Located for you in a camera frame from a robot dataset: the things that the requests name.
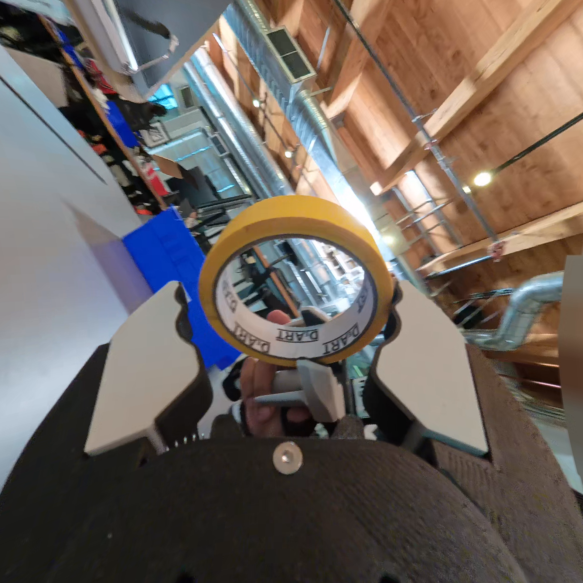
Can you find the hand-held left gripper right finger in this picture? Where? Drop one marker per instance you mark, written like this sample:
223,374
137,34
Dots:
432,378

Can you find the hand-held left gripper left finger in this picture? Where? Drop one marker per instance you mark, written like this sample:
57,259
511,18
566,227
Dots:
141,373

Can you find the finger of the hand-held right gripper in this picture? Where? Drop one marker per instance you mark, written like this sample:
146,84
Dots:
321,387
314,316

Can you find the yellow masking tape roll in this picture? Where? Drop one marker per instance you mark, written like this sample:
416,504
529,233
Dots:
291,214

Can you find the blue bin with marker sticker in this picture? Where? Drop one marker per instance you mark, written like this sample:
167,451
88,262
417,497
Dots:
155,250

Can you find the person's right hand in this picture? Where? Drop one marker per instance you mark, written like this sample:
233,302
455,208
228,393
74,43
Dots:
259,419

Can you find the long wooden desk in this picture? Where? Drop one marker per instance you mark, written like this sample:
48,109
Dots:
119,136

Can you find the small marker sign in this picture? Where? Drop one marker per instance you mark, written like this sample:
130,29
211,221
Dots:
158,134

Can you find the small blue storage bin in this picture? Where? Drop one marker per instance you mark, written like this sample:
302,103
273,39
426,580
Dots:
120,125

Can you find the vent grille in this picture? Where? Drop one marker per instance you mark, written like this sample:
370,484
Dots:
291,54

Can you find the wooden board with black panel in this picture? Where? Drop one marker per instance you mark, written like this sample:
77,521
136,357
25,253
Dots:
191,22

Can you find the silver duct with elbow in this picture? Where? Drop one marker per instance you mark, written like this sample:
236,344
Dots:
524,300

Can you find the large silver ventilation duct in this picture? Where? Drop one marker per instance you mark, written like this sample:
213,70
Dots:
314,118

